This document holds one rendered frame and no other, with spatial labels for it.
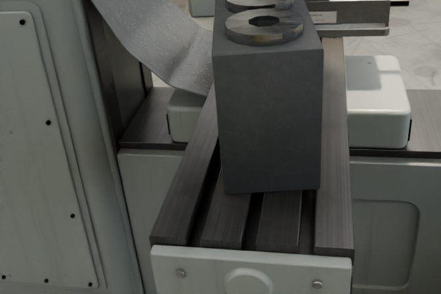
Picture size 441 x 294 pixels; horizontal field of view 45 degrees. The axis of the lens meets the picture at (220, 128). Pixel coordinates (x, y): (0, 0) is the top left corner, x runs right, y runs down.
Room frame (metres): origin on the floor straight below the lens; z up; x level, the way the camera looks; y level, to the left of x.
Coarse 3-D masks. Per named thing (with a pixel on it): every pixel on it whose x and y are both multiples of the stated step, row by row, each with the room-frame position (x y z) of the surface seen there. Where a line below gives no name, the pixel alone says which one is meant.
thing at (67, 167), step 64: (0, 0) 0.99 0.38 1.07; (64, 0) 0.98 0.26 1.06; (0, 64) 0.98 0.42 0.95; (64, 64) 0.97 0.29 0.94; (128, 64) 1.16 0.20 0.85; (0, 128) 0.99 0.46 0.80; (64, 128) 0.96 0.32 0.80; (0, 192) 0.99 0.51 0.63; (64, 192) 0.96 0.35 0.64; (0, 256) 1.00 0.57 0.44; (64, 256) 0.96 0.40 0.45; (128, 256) 0.98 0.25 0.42
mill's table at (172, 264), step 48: (336, 48) 0.96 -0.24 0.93; (336, 96) 0.76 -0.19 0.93; (192, 144) 0.65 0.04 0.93; (336, 144) 0.62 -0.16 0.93; (192, 192) 0.54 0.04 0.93; (288, 192) 0.52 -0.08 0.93; (336, 192) 0.51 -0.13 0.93; (192, 240) 0.48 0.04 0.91; (240, 240) 0.45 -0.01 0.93; (288, 240) 0.44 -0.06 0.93; (336, 240) 0.43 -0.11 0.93; (192, 288) 0.44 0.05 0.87; (240, 288) 0.42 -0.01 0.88; (288, 288) 0.41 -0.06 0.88; (336, 288) 0.40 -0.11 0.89
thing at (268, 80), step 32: (224, 0) 0.72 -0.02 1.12; (256, 0) 0.66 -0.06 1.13; (288, 0) 0.65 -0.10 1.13; (224, 32) 0.59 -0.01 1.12; (256, 32) 0.55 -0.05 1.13; (288, 32) 0.55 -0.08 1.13; (224, 64) 0.53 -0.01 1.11; (256, 64) 0.52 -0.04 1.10; (288, 64) 0.52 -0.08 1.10; (320, 64) 0.52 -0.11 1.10; (224, 96) 0.53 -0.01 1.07; (256, 96) 0.52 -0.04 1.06; (288, 96) 0.52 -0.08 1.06; (320, 96) 0.52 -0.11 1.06; (224, 128) 0.53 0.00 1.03; (256, 128) 0.52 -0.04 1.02; (288, 128) 0.52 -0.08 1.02; (320, 128) 0.52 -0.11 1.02; (224, 160) 0.53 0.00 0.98; (256, 160) 0.53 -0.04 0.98; (288, 160) 0.52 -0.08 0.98; (320, 160) 0.52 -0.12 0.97; (224, 192) 0.53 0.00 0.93
